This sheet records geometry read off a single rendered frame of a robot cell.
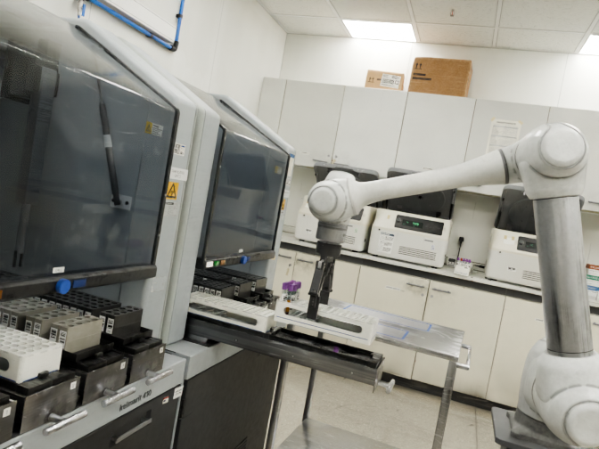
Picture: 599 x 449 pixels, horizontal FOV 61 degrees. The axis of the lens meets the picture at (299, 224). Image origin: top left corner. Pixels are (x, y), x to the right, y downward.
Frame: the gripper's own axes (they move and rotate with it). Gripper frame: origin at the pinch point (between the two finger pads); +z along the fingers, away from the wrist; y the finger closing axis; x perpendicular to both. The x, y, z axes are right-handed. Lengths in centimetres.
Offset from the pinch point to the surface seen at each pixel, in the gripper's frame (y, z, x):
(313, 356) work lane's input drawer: -6.7, 12.5, -3.0
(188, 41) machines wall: 138, -117, 149
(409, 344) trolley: 25.1, 9.7, -26.7
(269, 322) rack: -2.2, 7.1, 13.5
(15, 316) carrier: -61, 4, 51
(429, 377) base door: 229, 79, -32
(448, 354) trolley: 24.9, 9.6, -39.4
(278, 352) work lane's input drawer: -6.7, 14.0, 7.6
